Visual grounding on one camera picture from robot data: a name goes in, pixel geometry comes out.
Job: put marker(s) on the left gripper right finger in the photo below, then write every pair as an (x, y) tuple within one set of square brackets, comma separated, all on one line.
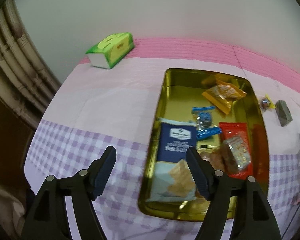
[(202, 172)]

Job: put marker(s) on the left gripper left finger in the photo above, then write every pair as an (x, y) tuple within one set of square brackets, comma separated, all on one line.
[(99, 172)]

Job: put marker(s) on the clear fried twist snack pack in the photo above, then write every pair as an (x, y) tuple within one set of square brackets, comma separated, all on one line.
[(214, 157)]

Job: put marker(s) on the navy white cracker packet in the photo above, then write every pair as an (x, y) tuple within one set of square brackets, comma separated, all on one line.
[(172, 180)]

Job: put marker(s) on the black sesame cake labelled pack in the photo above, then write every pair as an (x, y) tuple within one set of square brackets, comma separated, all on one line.
[(236, 154)]

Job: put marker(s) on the blue dark candy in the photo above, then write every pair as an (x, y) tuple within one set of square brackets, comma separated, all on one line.
[(205, 129)]

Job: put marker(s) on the red snack packet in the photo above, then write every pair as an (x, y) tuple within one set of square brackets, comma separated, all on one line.
[(230, 129)]

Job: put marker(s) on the orange yellow snack packet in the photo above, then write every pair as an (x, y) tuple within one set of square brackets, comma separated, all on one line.
[(223, 94)]

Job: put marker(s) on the grey sesame cake block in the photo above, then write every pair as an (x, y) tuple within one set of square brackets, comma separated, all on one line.
[(283, 113)]

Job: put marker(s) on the pink purple checkered tablecloth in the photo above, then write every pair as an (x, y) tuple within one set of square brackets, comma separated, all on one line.
[(95, 108)]

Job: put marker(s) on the yellow wrapped candy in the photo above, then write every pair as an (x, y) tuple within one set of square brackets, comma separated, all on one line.
[(266, 103)]

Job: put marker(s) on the green tissue pack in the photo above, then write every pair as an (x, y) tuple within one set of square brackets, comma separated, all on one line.
[(111, 50)]

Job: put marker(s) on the beige patterned curtain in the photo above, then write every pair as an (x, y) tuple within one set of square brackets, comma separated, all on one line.
[(27, 85)]

